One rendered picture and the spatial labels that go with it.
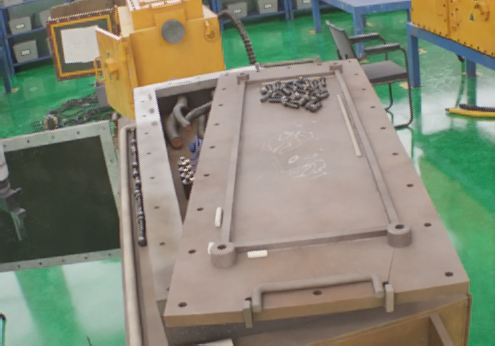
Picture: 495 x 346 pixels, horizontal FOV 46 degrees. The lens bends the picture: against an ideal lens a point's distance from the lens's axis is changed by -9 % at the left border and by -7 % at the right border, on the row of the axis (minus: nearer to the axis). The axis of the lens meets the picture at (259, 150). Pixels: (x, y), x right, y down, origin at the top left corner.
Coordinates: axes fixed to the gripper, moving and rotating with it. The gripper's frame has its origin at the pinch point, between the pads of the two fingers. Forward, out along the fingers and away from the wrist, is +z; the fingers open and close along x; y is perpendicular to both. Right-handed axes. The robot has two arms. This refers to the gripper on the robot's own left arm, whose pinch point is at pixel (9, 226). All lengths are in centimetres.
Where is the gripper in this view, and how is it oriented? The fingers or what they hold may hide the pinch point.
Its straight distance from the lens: 196.1
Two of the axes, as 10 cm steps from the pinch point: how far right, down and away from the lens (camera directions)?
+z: 0.7, 9.0, 4.4
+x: -8.4, -1.9, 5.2
